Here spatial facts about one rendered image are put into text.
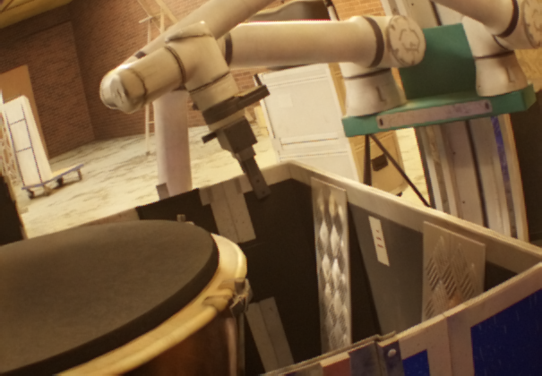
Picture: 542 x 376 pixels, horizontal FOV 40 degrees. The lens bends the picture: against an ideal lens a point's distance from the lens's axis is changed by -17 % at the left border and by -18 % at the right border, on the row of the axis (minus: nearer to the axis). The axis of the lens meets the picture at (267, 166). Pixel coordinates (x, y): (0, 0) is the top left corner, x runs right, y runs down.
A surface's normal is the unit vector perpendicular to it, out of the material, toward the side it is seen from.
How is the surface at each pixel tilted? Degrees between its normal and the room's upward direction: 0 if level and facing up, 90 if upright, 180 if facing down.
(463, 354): 90
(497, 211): 90
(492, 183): 90
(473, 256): 80
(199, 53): 87
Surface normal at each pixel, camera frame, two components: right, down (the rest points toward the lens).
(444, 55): -0.56, 0.28
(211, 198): 0.23, 0.10
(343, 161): -0.72, 0.30
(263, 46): 0.47, 0.15
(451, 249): -0.97, 0.11
